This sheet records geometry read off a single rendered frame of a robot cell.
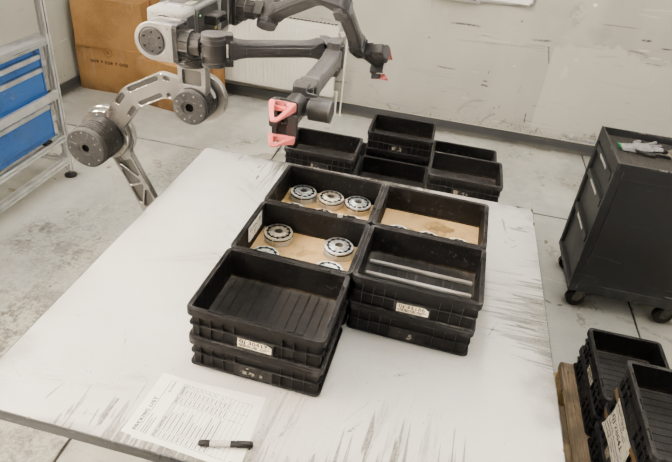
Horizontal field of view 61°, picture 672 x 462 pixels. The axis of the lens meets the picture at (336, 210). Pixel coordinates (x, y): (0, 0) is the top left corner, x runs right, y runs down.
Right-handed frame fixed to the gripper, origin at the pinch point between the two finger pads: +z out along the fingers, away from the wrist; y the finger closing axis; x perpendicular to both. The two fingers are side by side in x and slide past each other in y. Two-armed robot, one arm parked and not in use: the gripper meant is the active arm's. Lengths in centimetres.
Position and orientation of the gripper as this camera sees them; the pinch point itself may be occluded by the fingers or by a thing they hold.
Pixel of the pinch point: (273, 132)
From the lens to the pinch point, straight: 134.1
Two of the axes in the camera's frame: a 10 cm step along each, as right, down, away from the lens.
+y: -0.8, 8.4, 5.4
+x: -9.7, -1.9, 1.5
